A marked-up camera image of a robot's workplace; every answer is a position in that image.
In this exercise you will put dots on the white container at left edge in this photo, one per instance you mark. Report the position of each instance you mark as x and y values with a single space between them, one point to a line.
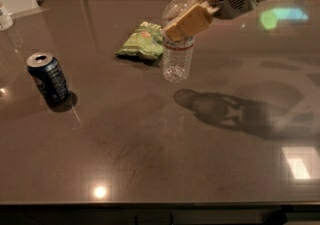
6 21

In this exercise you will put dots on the blue soda can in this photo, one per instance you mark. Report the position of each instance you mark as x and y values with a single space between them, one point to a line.
48 77

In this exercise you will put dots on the green jalapeno chip bag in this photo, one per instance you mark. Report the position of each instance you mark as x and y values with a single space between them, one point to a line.
145 42

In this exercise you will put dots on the clear plastic water bottle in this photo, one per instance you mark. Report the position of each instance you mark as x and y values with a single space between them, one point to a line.
177 55

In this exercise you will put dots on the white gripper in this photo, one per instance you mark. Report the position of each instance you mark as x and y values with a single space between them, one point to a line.
200 15

